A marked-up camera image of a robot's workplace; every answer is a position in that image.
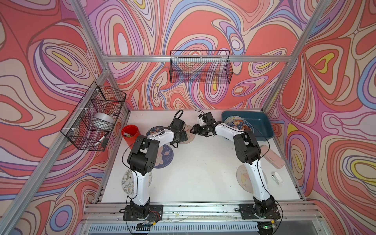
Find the small white clip device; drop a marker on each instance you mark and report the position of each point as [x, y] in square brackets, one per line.
[277, 178]

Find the white marker pen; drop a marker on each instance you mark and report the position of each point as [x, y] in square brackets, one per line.
[102, 142]

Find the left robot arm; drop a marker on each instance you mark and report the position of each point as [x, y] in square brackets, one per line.
[142, 159]

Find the pink checkered bunny coaster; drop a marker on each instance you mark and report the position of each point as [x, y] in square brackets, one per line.
[190, 136]

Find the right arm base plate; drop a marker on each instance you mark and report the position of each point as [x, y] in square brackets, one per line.
[253, 211]

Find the blue denim bear coaster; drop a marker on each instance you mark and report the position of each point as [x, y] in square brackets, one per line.
[238, 123]

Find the purple good luck bunny coaster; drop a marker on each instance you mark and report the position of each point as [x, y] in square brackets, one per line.
[164, 157]

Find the teal plastic storage box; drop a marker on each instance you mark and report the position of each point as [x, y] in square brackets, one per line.
[260, 122]

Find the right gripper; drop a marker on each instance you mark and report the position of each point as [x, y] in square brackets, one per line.
[196, 128]

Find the pink rectangular pad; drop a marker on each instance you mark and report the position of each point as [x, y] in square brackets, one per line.
[274, 159]

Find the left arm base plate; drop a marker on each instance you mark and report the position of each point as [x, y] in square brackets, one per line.
[150, 213]

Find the dark blue cartoon animals coaster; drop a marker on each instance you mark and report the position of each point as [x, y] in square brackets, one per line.
[155, 131]

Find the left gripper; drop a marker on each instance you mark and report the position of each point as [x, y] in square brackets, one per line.
[183, 136]

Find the back black wire basket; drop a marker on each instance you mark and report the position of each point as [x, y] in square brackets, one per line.
[200, 66]

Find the white green flowers coaster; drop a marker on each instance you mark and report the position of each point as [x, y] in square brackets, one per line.
[127, 183]

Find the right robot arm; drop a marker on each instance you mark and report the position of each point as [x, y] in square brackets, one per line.
[248, 151]

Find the left black wire basket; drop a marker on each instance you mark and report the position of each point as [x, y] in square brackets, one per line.
[97, 99]

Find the silver tape roll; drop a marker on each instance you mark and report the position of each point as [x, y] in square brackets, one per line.
[102, 122]

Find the black wire basket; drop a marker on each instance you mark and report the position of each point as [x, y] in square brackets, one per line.
[200, 66]
[97, 99]

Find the pink cartoon girl coaster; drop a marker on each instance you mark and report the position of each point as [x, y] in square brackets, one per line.
[243, 179]

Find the red plastic cup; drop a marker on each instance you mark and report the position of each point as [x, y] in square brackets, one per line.
[130, 133]

